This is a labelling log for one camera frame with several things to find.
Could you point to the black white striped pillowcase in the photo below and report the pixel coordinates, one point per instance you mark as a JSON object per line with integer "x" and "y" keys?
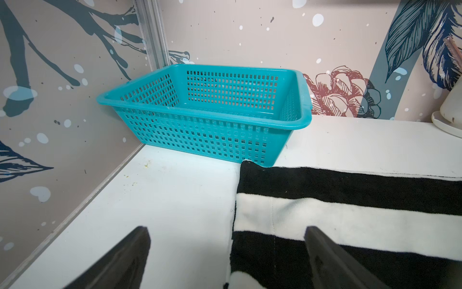
{"x": 405, "y": 231}

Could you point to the teal plastic basket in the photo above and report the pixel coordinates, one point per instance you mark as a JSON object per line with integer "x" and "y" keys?
{"x": 223, "y": 112}

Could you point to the white utensil holder cup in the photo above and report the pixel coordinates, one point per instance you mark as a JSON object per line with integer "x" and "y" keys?
{"x": 449, "y": 117}

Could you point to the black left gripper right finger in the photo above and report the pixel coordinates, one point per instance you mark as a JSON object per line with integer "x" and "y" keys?
{"x": 333, "y": 268}

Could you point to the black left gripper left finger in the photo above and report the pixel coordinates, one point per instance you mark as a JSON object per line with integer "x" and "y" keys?
{"x": 120, "y": 268}

